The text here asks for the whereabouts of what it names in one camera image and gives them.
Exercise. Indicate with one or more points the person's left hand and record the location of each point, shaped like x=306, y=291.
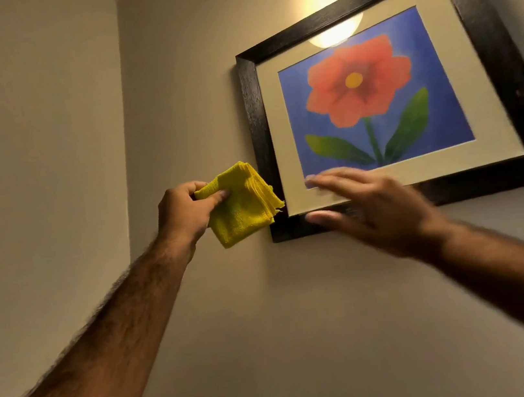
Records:
x=181, y=217

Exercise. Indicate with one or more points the person's right hand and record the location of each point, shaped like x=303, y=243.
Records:
x=385, y=216

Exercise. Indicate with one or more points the person's right thumb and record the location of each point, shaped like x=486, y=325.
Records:
x=331, y=219

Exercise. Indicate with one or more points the person's left thumb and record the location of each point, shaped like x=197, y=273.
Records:
x=211, y=201

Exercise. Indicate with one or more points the yellow microfibre cloth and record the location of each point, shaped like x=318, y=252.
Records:
x=241, y=206

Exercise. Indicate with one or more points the person's right forearm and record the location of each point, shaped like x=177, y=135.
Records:
x=515, y=285

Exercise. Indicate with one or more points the person's left forearm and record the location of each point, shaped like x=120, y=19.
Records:
x=96, y=368

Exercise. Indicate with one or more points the dark framed flower picture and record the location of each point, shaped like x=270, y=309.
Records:
x=388, y=88

